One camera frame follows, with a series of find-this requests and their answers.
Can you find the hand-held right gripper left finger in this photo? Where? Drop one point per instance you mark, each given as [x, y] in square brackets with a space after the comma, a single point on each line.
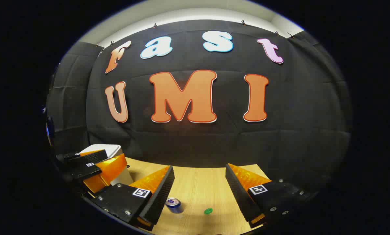
[162, 192]

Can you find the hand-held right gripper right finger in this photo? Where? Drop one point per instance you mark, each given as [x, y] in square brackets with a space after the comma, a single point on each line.
[239, 195]

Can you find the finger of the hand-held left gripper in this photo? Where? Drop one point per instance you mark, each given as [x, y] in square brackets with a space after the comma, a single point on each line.
[90, 158]
[110, 171]

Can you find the blue pop can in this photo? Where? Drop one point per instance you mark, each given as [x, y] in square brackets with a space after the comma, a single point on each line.
[173, 206]

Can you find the white desktop garbage bin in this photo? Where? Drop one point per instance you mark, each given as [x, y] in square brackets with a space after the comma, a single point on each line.
[113, 150]

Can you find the green paper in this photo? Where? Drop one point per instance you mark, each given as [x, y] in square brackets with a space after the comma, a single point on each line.
[208, 211]

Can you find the wooden desktop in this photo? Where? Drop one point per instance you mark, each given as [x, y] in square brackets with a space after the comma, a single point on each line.
[198, 182]

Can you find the black backdrop cloth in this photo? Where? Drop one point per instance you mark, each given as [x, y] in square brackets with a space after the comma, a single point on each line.
[214, 143]

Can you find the black side cloth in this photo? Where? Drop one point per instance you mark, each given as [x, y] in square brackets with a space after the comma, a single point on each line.
[71, 98]

